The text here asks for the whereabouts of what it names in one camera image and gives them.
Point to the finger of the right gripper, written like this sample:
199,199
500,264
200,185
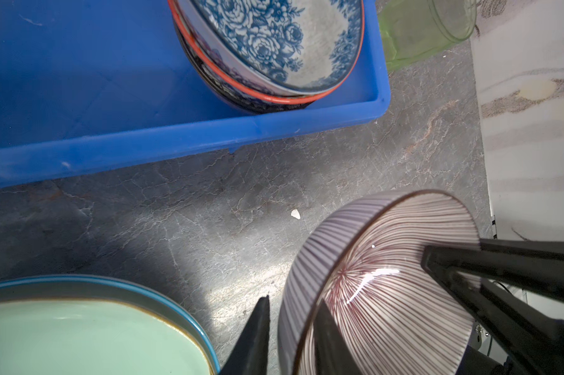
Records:
534,341

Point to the green floral plate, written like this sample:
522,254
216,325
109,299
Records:
82,324

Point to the pink glass small plate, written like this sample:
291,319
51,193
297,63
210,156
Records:
364,262

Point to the blue plastic bin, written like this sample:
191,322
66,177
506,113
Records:
90,86

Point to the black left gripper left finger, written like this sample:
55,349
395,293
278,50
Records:
250,354

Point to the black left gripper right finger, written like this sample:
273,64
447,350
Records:
331,352

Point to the red patterned bowl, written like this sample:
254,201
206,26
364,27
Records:
244,89

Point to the green glass cup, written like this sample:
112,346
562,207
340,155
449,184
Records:
413,30

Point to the blue white patterned bowl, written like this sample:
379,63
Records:
282,42

